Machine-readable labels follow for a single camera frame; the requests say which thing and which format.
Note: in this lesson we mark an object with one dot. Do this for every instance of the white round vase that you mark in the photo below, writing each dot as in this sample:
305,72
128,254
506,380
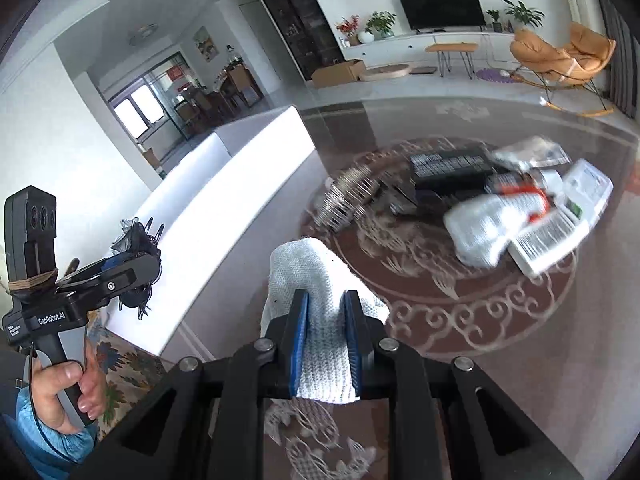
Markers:
365,37

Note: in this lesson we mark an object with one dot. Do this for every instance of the orange bench stool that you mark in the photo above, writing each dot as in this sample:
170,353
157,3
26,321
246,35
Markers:
450,47

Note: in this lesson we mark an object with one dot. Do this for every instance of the clear plastic bottle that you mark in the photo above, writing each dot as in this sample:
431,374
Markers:
545,179

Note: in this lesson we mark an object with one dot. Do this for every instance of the wooden dining chair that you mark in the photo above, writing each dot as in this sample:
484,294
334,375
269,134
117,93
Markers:
245,82

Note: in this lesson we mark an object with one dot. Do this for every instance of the pale grey knit glove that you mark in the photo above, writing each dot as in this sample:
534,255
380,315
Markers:
320,280

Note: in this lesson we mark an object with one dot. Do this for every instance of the ceiling lamp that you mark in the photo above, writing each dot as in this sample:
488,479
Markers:
143,34

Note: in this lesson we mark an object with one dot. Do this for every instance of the red flower plant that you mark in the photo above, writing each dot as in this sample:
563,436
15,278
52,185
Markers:
347,27

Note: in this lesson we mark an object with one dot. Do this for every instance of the orange lounge chair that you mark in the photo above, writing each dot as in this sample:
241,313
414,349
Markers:
555,55

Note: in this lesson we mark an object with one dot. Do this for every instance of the clear plastic bag of swabs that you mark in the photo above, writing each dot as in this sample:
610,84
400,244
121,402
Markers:
532,152

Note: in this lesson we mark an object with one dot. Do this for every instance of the white TV cabinet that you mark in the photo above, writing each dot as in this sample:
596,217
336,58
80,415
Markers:
400,50

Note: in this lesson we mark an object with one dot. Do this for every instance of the rhinestone claw hair clip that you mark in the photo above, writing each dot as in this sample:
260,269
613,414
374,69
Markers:
345,200

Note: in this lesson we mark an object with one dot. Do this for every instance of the purple floor mat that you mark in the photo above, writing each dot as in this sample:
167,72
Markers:
492,75

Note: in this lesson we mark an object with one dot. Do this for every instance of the black hairpin card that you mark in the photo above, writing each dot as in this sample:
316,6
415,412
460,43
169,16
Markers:
395,200

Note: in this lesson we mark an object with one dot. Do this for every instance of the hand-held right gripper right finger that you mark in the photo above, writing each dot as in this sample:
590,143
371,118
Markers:
352,345

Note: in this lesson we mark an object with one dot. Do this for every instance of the black mesh hair bow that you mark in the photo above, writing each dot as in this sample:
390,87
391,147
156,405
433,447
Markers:
135,240

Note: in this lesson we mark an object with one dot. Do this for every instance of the person's left hand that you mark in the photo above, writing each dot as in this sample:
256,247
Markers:
50,395

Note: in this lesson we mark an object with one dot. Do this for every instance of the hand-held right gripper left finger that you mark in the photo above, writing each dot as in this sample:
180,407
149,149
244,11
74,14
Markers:
300,340

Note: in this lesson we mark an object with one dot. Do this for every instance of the floral patterned cloth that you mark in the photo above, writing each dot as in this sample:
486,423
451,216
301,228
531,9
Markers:
125,375

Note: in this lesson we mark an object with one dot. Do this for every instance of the small potted plant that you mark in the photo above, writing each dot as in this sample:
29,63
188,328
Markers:
494,19

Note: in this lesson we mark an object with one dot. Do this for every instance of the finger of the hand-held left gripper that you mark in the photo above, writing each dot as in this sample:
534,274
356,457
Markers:
117,261
110,285

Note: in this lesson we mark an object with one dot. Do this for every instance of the bushy green potted plant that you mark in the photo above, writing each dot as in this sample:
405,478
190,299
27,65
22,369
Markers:
381,22

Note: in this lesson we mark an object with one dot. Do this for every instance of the black printed box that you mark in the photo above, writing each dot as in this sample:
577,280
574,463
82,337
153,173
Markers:
450,167

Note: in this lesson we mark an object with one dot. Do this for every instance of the framed wall painting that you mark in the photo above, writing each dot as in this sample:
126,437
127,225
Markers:
205,44

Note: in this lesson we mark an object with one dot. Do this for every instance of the broad-leaf potted plant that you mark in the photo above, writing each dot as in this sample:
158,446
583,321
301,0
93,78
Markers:
522,12

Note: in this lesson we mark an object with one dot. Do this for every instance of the person's left forearm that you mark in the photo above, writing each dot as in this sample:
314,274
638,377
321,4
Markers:
40,450

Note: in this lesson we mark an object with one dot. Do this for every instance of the grey curtain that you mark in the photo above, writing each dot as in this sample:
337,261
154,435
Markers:
620,40

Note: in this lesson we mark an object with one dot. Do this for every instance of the round beige floor pad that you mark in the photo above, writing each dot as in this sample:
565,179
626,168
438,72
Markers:
386,71

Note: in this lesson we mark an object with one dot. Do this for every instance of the dark display cabinet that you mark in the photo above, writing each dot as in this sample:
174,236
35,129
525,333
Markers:
295,15

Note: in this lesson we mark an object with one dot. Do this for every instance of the cardboard box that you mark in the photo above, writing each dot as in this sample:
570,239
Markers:
337,74

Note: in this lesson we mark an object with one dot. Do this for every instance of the black television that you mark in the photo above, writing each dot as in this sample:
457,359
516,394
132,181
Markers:
440,7

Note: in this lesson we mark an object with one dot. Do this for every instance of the clear plastic floss box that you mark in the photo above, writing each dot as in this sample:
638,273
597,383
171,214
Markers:
587,190

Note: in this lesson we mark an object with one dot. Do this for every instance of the pale knit glove orange cuff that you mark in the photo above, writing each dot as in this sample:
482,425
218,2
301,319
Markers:
480,230

